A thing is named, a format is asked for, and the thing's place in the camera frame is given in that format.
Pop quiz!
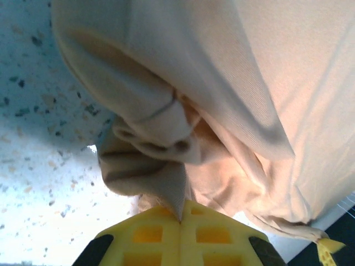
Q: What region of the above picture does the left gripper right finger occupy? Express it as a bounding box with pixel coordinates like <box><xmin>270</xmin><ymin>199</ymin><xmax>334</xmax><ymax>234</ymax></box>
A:
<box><xmin>180</xmin><ymin>199</ymin><xmax>287</xmax><ymax>266</ymax></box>

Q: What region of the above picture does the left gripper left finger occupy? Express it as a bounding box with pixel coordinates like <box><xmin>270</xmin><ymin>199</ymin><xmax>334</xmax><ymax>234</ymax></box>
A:
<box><xmin>72</xmin><ymin>205</ymin><xmax>181</xmax><ymax>266</ymax></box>

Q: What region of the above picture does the orange t-shirt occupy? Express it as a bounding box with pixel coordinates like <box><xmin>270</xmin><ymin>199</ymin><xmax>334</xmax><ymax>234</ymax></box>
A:
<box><xmin>51</xmin><ymin>0</ymin><xmax>355</xmax><ymax>244</ymax></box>

